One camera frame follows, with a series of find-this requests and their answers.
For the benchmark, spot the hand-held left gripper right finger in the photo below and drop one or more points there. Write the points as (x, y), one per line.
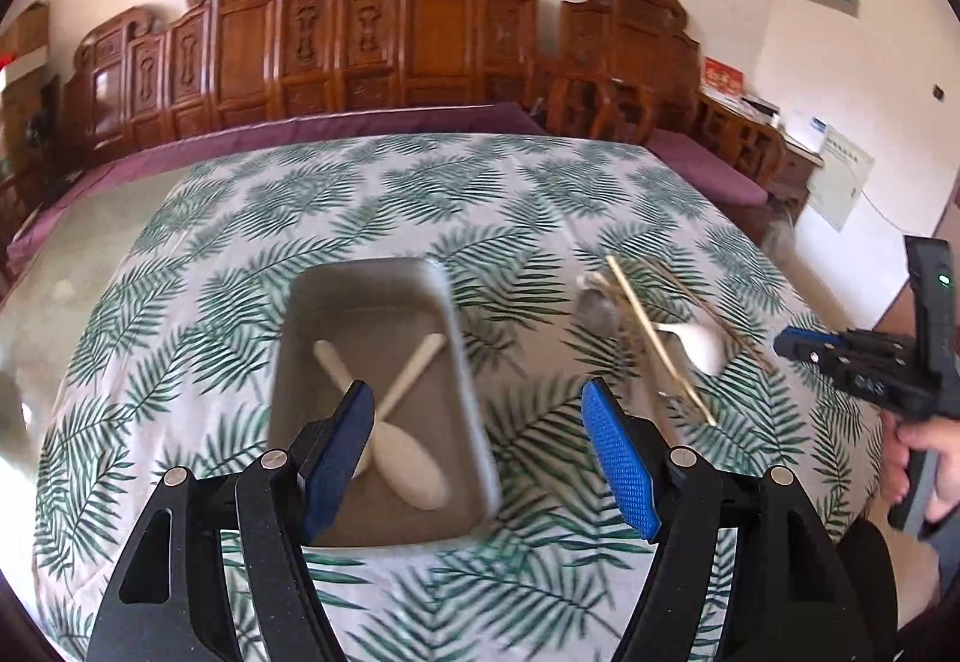
(619, 459)

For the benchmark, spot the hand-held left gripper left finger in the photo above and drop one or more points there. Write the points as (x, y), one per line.
(341, 456)

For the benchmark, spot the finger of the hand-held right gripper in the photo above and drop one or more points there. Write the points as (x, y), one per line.
(806, 341)
(862, 381)

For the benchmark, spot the light bamboo chopstick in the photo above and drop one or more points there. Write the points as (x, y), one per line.
(660, 340)

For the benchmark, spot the grey metal tray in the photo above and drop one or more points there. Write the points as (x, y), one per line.
(375, 310)

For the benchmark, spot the person's right hand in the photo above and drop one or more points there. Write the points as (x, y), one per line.
(926, 441)

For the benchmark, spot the wooden spoon pointing left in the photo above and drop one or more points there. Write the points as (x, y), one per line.
(414, 474)

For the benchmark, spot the short purple seat cushion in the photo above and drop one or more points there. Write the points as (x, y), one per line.
(705, 171)

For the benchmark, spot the blue and white box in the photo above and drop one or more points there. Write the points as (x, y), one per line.
(808, 126)

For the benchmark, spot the leaf-printed tablecloth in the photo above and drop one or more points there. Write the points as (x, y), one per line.
(525, 220)

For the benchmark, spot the red box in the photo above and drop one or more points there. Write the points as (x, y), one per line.
(724, 76)

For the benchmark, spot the wooden armchair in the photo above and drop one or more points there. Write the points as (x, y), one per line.
(596, 107)

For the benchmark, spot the long purple seat cushion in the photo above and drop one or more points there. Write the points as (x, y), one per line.
(300, 126)

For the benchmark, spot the short carved wooden sofa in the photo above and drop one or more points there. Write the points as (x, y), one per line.
(637, 32)

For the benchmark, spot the long carved wooden sofa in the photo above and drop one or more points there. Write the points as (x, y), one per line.
(315, 40)

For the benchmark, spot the white wall poster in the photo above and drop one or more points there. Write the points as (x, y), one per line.
(840, 178)

